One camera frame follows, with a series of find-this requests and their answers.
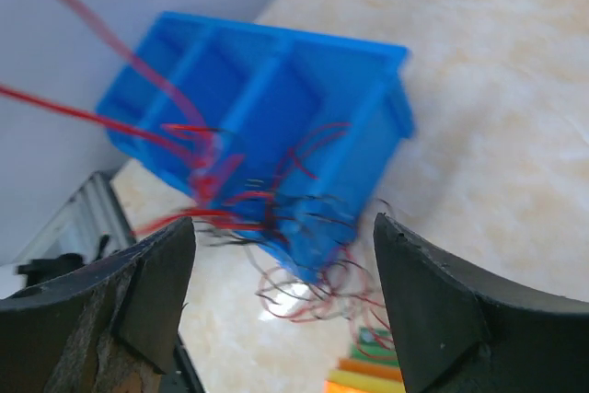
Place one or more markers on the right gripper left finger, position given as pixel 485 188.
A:
pixel 111 326

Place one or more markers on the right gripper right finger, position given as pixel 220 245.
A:
pixel 459 328

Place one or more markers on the orange sponge package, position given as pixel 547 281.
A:
pixel 371 366

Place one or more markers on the blue plastic bin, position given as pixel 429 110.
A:
pixel 315 118

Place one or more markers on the aluminium frame rail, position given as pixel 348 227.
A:
pixel 92 212

